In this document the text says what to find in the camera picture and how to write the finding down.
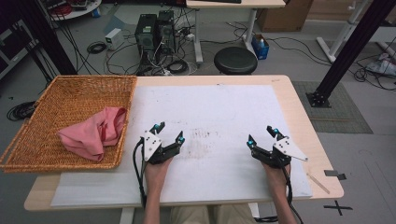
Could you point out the grey floor mat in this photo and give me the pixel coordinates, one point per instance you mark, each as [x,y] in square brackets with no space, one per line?
[342,115]

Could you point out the crumpled plastic bag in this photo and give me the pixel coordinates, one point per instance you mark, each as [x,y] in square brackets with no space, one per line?
[384,67]

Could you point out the large black computer tower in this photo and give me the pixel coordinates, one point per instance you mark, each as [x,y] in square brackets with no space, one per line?
[145,34]

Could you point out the white desk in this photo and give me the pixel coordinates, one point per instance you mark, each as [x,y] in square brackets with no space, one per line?
[236,3]

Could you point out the cardboard box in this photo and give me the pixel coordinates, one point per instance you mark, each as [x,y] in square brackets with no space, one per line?
[283,17]

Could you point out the small black computer tower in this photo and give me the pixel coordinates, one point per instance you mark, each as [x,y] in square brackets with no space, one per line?
[166,31]

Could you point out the black round stool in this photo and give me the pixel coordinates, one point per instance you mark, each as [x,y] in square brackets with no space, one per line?
[235,60]

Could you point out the person's left hand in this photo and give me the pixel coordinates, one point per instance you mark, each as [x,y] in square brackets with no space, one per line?
[155,177]

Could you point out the black metal post with foot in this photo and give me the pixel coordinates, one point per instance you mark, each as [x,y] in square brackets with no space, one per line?
[351,49]

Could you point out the round white table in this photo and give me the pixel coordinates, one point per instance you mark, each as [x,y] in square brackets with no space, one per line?
[84,11]

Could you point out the white table leg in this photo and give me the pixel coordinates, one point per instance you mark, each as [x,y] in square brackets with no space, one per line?
[127,216]

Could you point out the white paper table cover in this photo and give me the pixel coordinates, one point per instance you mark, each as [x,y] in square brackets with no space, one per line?
[218,102]

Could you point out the black tape piece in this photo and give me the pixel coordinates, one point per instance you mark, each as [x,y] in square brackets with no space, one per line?
[331,173]

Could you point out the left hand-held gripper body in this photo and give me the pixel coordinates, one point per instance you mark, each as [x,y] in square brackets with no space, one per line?
[152,146]

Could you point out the wicker basket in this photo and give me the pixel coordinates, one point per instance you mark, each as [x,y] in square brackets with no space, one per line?
[77,93]

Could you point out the white power supply box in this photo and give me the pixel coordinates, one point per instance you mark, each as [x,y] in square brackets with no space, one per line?
[113,39]

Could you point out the black equipment rack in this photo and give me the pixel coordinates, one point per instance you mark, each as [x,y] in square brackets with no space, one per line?
[12,43]

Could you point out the white metal stand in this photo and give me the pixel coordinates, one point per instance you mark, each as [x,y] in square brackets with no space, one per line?
[341,37]

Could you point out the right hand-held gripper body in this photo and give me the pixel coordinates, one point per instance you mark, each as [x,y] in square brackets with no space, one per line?
[280,154]

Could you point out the blue box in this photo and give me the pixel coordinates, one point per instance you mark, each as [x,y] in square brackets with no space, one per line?
[260,51]

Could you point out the person's right hand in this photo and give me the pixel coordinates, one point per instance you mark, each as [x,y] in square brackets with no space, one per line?
[279,179]

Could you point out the pink tank top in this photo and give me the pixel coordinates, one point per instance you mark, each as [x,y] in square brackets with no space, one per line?
[90,137]

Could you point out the thin wooden stick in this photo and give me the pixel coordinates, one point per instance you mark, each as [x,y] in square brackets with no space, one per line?
[318,183]

